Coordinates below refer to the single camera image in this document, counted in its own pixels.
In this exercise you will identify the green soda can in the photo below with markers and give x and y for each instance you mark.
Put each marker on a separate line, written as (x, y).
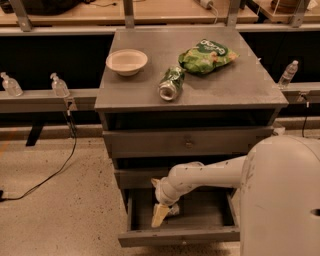
(171, 84)

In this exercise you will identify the clear water bottle right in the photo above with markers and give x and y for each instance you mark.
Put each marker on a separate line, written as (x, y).
(288, 74)

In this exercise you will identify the grey top drawer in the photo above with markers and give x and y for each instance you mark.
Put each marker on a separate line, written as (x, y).
(183, 141)

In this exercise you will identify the white power adapter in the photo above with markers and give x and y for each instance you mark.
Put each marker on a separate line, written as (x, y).
(206, 4)

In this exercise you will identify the grey drawer cabinet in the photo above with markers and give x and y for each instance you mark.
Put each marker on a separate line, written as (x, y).
(239, 94)

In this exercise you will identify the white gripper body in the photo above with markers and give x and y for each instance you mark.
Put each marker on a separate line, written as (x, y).
(164, 196)

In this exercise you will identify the silver 7up can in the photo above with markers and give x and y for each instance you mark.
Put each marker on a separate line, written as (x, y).
(174, 210)

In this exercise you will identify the white paper bowl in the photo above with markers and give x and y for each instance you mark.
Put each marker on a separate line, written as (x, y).
(126, 62)

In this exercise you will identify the grey open bottom drawer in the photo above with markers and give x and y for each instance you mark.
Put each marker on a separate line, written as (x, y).
(206, 215)

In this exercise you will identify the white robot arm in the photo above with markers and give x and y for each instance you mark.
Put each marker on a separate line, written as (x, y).
(279, 183)

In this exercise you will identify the grey middle drawer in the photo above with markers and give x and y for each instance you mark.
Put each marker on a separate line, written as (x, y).
(140, 176)

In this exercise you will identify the clear bottle far left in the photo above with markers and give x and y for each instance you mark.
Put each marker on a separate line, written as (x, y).
(11, 86)

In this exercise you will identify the green chip bag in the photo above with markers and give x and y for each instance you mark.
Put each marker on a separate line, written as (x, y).
(205, 57)

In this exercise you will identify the clear bottle near cabinet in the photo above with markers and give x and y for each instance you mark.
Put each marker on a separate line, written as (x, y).
(59, 86)

